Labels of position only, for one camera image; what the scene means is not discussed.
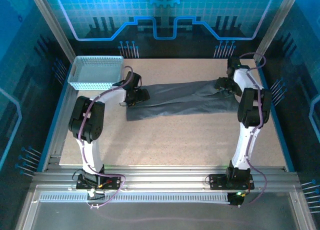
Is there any grey t-shirt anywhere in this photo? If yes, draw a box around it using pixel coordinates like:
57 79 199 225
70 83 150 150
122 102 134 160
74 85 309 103
125 79 242 122

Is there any white perforated plastic basket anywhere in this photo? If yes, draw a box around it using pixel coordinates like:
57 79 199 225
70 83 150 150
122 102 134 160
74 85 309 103
68 55 125 91

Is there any blue table edge strip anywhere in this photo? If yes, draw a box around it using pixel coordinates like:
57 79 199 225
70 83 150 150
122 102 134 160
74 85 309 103
36 63 75 172
256 62 295 173

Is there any black controller box with LEDs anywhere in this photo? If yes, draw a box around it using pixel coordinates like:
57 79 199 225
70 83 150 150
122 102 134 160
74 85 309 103
227 191 245 208

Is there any aluminium frame post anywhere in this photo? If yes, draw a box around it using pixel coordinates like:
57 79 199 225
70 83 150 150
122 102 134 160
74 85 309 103
27 0 78 64
252 0 302 65

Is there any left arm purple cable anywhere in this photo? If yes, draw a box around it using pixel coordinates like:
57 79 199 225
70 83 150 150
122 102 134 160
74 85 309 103
77 66 133 210

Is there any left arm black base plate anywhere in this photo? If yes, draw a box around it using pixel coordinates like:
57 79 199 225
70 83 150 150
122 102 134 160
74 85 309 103
75 173 123 191

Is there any aluminium frame rail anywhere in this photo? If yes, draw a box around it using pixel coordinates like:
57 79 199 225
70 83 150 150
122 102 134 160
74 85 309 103
32 164 301 193

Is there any aluminium side rail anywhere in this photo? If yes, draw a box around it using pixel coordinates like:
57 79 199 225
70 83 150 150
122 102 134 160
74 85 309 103
42 87 78 171

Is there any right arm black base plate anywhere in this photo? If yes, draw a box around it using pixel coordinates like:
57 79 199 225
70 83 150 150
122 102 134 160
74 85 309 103
208 173 255 191

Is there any slotted grey cable duct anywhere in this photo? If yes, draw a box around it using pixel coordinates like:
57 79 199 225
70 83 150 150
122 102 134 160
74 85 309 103
38 191 231 204

